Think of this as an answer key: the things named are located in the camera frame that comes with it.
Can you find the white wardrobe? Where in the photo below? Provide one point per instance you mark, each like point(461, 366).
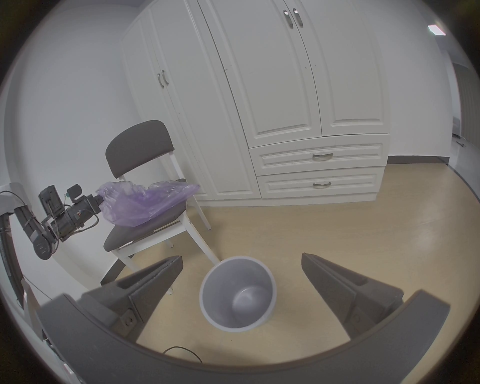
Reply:
point(270, 75)

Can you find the ceiling light panel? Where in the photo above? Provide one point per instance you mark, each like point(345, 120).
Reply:
point(437, 29)

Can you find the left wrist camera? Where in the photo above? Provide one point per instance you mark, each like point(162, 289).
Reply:
point(75, 191)

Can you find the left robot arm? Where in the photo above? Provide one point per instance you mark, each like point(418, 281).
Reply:
point(42, 245)

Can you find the grey and white chair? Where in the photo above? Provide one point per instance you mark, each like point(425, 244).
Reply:
point(138, 144)

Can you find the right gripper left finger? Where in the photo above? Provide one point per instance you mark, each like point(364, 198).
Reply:
point(150, 285)

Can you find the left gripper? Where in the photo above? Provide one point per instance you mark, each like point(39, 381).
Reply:
point(77, 217)

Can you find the white trash bin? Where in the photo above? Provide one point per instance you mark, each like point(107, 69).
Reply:
point(240, 300)

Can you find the purple plastic bag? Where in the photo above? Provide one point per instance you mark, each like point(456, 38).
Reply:
point(142, 204)

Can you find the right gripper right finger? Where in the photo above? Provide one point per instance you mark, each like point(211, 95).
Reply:
point(330, 285)

